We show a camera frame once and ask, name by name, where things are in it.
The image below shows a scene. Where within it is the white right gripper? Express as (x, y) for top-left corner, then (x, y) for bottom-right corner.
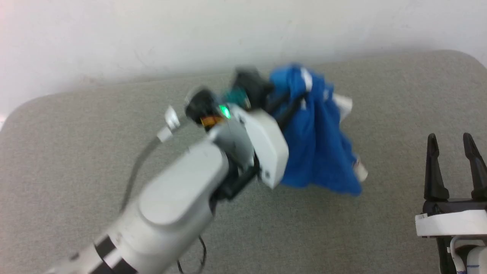
(415, 133), (487, 274)

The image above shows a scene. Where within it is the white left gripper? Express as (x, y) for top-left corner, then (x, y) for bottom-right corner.
(228, 91), (308, 190)

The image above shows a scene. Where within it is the blue white sports jersey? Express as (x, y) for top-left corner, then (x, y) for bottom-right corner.
(268, 64), (369, 196)

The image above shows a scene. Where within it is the grey fabric sofa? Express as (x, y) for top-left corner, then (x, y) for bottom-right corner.
(0, 49), (487, 274)

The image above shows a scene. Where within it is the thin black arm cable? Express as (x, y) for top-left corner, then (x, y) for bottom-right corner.
(120, 106), (181, 214)
(177, 235), (208, 274)

